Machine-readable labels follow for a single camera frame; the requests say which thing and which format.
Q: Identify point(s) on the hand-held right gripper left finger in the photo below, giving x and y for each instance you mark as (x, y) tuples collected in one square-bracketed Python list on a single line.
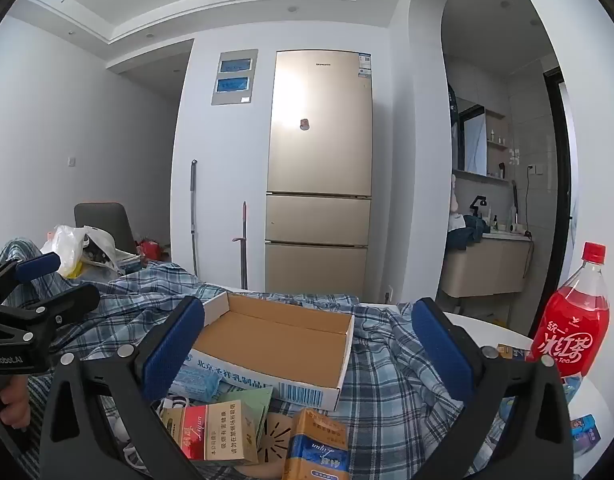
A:
[(174, 345)]

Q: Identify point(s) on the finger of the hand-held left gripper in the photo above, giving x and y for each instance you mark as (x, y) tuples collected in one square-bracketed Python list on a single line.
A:
[(74, 300), (39, 264)]

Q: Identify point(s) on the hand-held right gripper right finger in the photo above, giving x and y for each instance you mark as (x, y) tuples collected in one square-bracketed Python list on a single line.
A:
[(442, 355)]

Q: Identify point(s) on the red cigarette pack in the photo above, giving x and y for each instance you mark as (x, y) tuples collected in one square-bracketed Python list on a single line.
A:
[(217, 432)]

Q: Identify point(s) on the cardboard box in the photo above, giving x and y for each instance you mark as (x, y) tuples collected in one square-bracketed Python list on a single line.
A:
[(277, 340)]

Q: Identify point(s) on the person's left hand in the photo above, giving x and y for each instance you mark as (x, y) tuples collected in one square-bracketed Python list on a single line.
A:
[(18, 402)]

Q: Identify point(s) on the person's plaid pajama leg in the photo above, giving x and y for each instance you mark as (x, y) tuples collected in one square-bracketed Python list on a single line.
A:
[(14, 250)]

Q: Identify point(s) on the blue tissue packet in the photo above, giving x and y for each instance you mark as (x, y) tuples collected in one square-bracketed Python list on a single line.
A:
[(197, 382)]

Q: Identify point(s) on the blue plaid shirt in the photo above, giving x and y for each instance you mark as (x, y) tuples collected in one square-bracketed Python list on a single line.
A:
[(387, 375)]

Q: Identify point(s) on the small gold box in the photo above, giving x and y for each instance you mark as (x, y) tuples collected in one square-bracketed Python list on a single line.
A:
[(509, 352)]

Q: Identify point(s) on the stack of books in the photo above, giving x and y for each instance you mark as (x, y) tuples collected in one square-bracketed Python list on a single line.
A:
[(129, 258)]

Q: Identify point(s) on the grey chair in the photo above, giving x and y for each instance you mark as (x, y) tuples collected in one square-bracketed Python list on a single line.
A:
[(107, 220)]

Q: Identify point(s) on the red bag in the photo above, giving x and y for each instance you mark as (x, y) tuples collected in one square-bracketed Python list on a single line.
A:
[(149, 249)]

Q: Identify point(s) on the green paper packet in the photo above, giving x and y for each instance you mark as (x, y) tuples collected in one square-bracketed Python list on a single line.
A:
[(254, 402)]

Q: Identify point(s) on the beige vanity cabinet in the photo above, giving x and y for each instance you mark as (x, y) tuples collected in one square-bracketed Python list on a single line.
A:
[(487, 265)]

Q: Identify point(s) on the dark blue cloth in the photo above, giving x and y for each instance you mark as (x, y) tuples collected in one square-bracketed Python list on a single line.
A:
[(464, 235)]

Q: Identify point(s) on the red iced tea bottle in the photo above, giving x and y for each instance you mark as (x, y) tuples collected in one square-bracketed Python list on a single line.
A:
[(572, 320)]

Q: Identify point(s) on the round wooden coaster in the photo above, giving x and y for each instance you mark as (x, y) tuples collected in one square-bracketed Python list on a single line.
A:
[(274, 437)]

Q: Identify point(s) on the black faucet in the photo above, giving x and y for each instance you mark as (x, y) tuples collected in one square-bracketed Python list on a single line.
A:
[(479, 202)]

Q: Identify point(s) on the blue gold cigarette pack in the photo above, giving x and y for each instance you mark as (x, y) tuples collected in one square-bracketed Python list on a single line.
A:
[(314, 450)]

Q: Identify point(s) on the colourful printed packet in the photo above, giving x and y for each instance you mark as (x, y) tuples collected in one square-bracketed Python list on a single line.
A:
[(584, 432)]

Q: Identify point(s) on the bathroom mirror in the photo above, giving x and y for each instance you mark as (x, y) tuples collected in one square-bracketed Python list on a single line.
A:
[(472, 135)]

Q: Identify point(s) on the black framed glass door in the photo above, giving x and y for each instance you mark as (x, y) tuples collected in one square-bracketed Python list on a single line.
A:
[(562, 160)]

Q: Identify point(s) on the gold refrigerator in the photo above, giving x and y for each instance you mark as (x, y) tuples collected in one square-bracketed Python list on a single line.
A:
[(317, 160)]

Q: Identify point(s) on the small fridge magnet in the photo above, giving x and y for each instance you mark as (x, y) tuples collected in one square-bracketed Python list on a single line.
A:
[(304, 123)]

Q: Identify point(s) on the grey wall panel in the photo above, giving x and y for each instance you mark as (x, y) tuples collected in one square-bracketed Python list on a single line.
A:
[(234, 77)]

